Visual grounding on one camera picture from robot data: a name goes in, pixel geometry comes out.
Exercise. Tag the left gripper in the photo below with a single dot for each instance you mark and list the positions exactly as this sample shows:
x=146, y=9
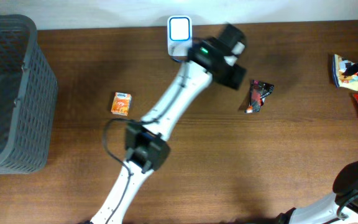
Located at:
x=237, y=76

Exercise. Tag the cream chocolate chip bag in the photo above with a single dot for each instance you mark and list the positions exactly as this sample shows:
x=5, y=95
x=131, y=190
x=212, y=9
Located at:
x=340, y=77

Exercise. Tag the black orange snack packet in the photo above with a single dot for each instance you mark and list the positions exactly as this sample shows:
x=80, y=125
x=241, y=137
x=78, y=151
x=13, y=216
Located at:
x=257, y=94

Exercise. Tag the small orange box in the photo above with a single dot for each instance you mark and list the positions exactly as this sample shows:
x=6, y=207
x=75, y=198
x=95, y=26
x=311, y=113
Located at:
x=121, y=103

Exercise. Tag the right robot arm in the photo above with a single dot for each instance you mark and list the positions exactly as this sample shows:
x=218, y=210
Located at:
x=340, y=206

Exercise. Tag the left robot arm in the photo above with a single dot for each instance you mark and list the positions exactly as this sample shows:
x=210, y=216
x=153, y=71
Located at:
x=212, y=59

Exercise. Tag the white barcode scanner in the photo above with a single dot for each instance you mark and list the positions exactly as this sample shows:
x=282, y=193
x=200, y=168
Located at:
x=179, y=35

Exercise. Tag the grey plastic mesh basket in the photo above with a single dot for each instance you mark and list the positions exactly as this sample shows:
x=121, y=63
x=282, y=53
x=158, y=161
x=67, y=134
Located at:
x=28, y=95

